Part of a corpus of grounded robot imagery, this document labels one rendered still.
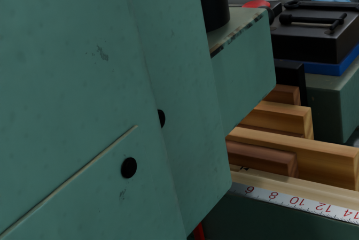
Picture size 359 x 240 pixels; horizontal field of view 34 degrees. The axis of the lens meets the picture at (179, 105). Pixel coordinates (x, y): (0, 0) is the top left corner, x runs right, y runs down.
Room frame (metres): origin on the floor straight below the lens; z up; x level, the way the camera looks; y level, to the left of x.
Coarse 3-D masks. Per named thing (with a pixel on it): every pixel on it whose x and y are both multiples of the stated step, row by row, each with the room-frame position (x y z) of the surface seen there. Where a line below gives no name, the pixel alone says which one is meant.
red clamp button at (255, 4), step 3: (255, 0) 0.60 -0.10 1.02; (258, 0) 0.60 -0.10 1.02; (261, 0) 0.59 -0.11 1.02; (246, 3) 0.59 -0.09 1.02; (249, 3) 0.59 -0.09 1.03; (252, 3) 0.59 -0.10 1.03; (255, 3) 0.59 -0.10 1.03; (258, 3) 0.58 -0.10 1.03; (261, 3) 0.58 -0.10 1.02; (264, 3) 0.58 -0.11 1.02; (267, 3) 0.58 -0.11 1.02; (243, 6) 0.59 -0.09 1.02; (246, 6) 0.58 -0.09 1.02; (249, 6) 0.58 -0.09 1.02; (252, 6) 0.58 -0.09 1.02; (255, 6) 0.58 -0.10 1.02; (258, 6) 0.58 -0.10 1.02
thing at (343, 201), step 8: (232, 176) 0.40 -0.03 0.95; (240, 176) 0.40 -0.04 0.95; (248, 176) 0.39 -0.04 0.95; (256, 176) 0.39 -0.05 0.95; (248, 184) 0.38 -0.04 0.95; (256, 184) 0.38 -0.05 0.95; (264, 184) 0.38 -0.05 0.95; (272, 184) 0.38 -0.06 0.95; (280, 184) 0.38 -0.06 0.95; (288, 184) 0.37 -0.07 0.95; (280, 192) 0.37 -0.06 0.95; (288, 192) 0.36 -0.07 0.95; (296, 192) 0.36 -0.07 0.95; (304, 192) 0.36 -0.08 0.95; (312, 192) 0.36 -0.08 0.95; (320, 192) 0.36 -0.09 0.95; (328, 192) 0.35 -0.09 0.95; (320, 200) 0.35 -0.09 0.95; (328, 200) 0.34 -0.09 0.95; (336, 200) 0.34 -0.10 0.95; (344, 200) 0.34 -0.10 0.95; (352, 200) 0.34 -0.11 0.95; (352, 208) 0.33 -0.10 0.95
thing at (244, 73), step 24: (240, 24) 0.42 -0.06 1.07; (264, 24) 0.43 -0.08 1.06; (216, 48) 0.38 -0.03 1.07; (240, 48) 0.40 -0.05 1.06; (264, 48) 0.43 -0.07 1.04; (216, 72) 0.38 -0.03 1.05; (240, 72) 0.40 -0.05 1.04; (264, 72) 0.43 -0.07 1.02; (240, 96) 0.40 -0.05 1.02; (264, 96) 0.43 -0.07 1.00; (240, 120) 0.39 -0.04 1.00
